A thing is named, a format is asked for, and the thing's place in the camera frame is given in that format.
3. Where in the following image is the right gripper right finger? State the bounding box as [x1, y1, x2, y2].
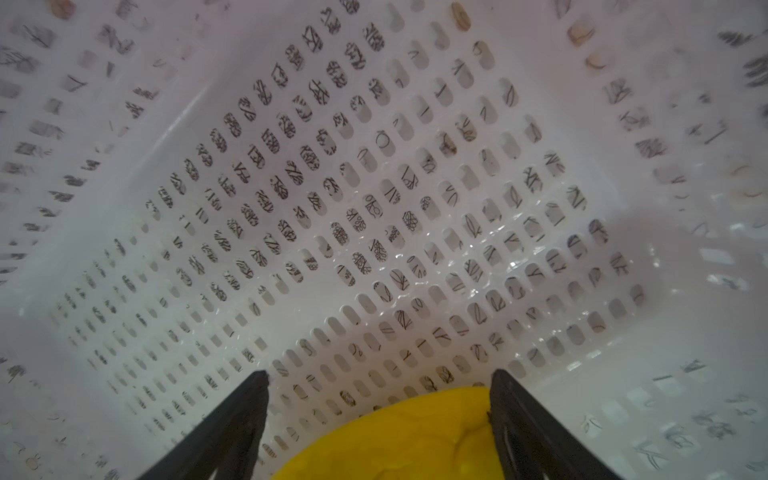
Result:
[489, 369, 619, 480]

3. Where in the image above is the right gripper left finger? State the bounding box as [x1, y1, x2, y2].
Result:
[141, 370, 269, 479]

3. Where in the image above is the yellow banana toy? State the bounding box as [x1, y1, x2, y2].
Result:
[273, 386, 504, 479]

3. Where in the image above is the white plastic basket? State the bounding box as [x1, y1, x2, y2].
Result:
[1, 1, 767, 479]

